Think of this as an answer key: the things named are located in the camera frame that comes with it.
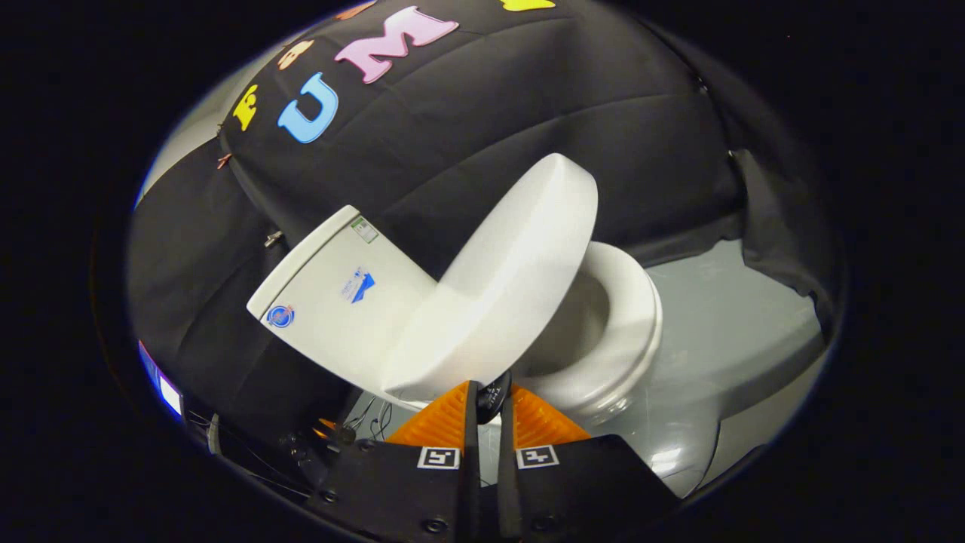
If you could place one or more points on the white toilet seat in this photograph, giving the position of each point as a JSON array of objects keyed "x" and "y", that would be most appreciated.
[{"x": 629, "y": 324}]

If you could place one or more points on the white ceramic toilet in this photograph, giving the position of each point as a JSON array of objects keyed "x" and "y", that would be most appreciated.
[{"x": 332, "y": 302}]

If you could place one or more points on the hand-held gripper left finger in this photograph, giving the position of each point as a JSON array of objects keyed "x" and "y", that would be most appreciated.
[{"x": 422, "y": 490}]

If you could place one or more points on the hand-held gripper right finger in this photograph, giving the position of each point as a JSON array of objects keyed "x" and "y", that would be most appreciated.
[{"x": 573, "y": 490}]

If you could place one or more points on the black backdrop cloth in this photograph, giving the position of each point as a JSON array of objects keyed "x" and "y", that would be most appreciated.
[{"x": 467, "y": 128}]

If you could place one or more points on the silver metal clip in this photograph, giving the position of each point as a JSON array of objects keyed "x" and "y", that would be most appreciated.
[{"x": 273, "y": 239}]

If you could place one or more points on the white toilet lid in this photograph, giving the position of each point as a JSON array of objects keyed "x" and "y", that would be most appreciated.
[{"x": 497, "y": 279}]

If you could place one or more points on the copper metal clip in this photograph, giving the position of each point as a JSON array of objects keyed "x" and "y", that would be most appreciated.
[{"x": 224, "y": 160}]

